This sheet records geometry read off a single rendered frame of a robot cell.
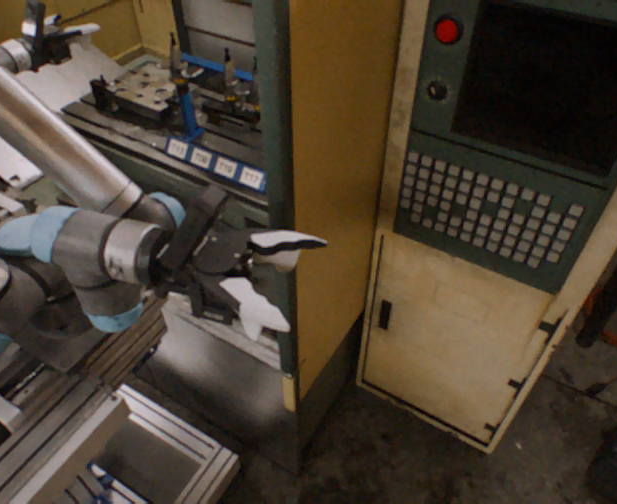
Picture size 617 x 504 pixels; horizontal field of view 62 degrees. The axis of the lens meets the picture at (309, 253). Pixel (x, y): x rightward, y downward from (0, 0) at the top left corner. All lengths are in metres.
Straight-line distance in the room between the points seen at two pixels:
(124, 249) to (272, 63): 0.35
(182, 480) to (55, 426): 0.90
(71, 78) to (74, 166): 2.20
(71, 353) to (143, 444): 0.99
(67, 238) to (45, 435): 0.55
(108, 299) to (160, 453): 1.34
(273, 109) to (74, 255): 0.37
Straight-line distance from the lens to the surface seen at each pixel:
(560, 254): 1.32
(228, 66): 1.70
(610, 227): 1.29
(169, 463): 2.00
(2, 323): 0.96
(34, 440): 1.14
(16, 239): 1.02
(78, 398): 1.15
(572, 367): 2.64
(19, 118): 0.80
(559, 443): 2.42
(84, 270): 0.68
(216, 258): 0.59
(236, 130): 2.10
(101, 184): 0.79
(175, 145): 1.97
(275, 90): 0.82
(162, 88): 2.26
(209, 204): 0.54
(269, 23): 0.78
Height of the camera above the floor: 2.01
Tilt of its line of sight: 46 degrees down
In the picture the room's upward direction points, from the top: straight up
